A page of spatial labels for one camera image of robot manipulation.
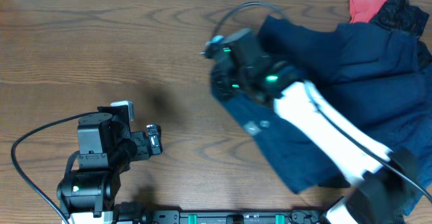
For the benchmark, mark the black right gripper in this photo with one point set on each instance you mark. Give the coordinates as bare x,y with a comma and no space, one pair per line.
217,79

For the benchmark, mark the blue denim jeans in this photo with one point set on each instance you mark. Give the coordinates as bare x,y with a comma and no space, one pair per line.
419,143

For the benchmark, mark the black patterned garment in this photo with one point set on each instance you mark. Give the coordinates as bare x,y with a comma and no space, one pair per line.
411,20

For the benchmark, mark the black cloth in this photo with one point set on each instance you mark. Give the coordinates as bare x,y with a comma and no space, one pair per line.
338,181

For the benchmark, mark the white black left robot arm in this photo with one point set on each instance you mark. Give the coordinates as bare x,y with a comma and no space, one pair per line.
107,148

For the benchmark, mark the red cloth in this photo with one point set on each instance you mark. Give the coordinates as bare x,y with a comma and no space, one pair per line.
364,10

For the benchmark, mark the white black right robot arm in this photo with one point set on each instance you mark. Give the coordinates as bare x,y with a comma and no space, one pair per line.
282,109

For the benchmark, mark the navy blue shorts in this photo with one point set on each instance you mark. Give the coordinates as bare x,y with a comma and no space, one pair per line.
369,74

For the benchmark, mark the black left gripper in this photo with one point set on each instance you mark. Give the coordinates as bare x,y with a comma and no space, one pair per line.
143,151

